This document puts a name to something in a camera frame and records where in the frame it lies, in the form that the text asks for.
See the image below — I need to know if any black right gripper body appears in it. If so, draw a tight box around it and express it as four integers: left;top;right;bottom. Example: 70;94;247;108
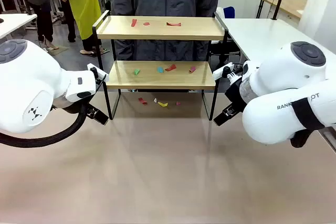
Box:
224;77;248;109

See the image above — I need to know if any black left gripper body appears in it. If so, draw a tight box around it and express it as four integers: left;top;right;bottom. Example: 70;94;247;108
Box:
54;97;93;116

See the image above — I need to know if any grey floor mat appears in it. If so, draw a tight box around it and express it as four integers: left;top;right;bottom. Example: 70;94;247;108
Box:
47;45;69;57

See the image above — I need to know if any large white table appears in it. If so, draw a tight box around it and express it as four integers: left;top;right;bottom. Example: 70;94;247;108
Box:
214;11;336;83

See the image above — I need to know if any blue chair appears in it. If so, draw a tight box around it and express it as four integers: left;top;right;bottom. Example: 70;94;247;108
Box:
223;6;236;20

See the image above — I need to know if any wooden background table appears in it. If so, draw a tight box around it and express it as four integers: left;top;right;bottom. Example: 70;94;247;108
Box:
261;0;308;25

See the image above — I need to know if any person with yellow apron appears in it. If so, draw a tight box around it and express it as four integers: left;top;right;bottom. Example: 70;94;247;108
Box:
48;0;109;57

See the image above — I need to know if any small white table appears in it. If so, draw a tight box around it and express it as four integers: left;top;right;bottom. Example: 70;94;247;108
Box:
0;13;38;40

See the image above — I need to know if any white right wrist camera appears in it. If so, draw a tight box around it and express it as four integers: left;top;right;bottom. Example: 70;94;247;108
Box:
212;62;235;80

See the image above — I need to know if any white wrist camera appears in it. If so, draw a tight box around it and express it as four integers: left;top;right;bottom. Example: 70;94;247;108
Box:
87;62;109;78
212;62;235;80

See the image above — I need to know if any black sleeved arm cable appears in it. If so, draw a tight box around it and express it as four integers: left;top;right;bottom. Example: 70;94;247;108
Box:
0;103;89;148

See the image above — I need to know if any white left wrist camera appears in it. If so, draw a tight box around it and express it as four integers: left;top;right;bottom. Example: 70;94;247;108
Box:
87;62;109;78

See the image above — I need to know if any two-tier wooden shelf black frame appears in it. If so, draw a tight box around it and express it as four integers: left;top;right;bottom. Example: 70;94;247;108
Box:
92;10;229;121

